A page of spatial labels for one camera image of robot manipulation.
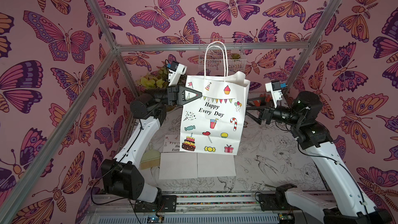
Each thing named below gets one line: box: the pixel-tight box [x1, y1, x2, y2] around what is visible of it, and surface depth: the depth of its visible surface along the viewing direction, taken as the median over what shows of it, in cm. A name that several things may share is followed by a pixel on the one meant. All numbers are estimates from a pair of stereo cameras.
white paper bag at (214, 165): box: [197, 152, 237, 178], surface depth 85 cm
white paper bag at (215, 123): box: [179, 40, 251, 156], surface depth 51 cm
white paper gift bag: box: [159, 134, 198, 180], surface depth 88 cm
